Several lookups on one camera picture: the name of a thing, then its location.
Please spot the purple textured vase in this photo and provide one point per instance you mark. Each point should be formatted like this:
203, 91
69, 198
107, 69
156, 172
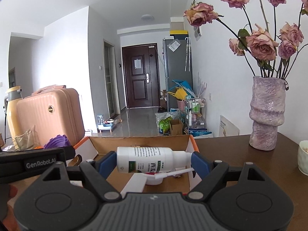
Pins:
267, 111

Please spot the small cardboard box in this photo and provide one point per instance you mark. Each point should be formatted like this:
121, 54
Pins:
176, 127

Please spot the person's hand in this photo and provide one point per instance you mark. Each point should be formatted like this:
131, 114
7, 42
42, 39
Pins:
8, 220

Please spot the red white lint brush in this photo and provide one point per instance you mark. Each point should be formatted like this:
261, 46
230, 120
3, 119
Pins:
136, 184

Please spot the red cardboard box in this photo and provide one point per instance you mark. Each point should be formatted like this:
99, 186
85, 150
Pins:
97, 148

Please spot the yellow thermos jug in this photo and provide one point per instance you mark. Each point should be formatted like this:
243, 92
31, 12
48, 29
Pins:
10, 101

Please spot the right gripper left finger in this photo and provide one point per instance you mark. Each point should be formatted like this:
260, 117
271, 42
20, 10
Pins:
67, 198

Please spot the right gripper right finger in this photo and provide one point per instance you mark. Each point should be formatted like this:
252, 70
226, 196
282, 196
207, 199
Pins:
238, 198

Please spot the dark brown door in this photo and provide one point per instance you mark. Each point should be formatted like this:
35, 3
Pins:
141, 73

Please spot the white spray bottle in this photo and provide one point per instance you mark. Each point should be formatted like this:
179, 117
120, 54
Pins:
156, 163

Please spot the pink suitcase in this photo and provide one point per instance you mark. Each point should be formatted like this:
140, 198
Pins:
52, 112

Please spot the pale green cup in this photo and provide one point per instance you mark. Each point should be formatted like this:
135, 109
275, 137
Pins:
303, 157

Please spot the grey refrigerator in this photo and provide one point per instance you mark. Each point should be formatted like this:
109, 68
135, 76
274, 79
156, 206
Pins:
175, 66

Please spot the metal trolley rack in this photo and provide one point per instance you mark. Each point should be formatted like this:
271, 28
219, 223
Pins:
195, 114

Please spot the purple ridged lid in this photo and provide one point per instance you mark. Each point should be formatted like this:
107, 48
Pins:
59, 141

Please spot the dried pink roses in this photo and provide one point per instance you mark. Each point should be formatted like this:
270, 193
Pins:
267, 35

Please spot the green plastic bag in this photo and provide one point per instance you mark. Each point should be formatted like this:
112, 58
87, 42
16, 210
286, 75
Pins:
164, 125

